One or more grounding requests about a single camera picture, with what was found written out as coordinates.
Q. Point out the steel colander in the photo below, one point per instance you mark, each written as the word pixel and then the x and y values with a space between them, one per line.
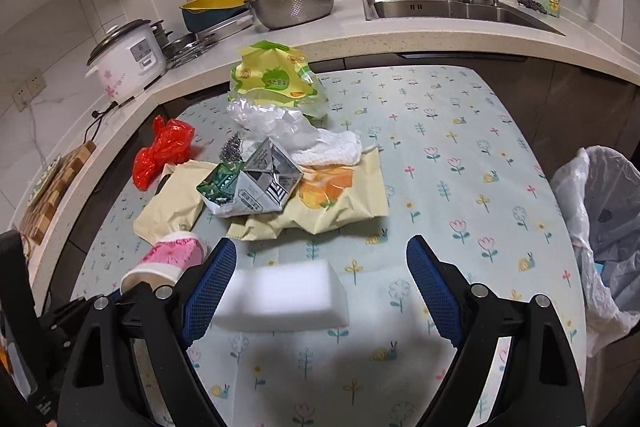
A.
pixel 290 7

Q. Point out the dark scouring pad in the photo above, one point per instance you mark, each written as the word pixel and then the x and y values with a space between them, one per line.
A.
pixel 530 4

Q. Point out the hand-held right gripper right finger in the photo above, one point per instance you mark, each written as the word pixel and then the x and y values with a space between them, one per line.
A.
pixel 430 287

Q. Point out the white wall socket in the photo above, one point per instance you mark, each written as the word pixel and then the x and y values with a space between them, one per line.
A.
pixel 20 98
pixel 35 84

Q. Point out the plain beige paper bag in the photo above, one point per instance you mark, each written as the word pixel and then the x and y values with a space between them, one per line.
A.
pixel 175 197

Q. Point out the white plastic bag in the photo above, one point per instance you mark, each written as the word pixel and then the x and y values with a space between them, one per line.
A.
pixel 280 124

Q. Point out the pink paper cup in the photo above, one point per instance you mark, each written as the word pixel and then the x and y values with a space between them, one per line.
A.
pixel 170 254

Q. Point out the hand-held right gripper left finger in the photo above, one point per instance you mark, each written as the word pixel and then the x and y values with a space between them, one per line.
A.
pixel 215 277

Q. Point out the white crumpled tissue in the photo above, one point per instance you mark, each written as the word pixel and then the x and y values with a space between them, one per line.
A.
pixel 335 147

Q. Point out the trash bin with plastic liner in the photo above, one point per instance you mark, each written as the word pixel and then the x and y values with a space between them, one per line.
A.
pixel 595 207

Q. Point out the green yellow snack bag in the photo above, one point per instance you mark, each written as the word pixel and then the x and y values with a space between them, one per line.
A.
pixel 270 77

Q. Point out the steel steamer rack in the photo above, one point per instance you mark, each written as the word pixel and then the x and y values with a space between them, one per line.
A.
pixel 190 47

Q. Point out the grey green milk carton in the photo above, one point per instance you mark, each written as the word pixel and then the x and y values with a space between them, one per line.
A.
pixel 255 192

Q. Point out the stainless steel sink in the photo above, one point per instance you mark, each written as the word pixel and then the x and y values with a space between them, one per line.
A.
pixel 450 9

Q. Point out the steel pot with lid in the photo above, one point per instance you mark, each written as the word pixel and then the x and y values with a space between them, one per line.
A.
pixel 162 34

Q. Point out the wooden cutting board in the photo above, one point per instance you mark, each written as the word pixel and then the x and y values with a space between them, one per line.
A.
pixel 55 192

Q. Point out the red plastic bag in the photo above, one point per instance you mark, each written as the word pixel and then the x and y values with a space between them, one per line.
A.
pixel 167 142

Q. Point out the beige orange print bag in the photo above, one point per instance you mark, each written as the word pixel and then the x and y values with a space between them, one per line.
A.
pixel 340 202

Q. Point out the floral tablecloth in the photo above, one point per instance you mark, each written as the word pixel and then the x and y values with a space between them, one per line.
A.
pixel 450 207

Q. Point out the steel wool scourer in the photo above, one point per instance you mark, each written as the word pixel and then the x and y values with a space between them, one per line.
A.
pixel 232 149

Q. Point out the white rice cooker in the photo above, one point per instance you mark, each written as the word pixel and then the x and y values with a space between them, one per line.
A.
pixel 127 67

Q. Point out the white sponge block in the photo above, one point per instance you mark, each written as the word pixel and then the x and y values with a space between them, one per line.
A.
pixel 280 297

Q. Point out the yellow blue basin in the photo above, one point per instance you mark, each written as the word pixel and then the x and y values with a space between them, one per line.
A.
pixel 210 14

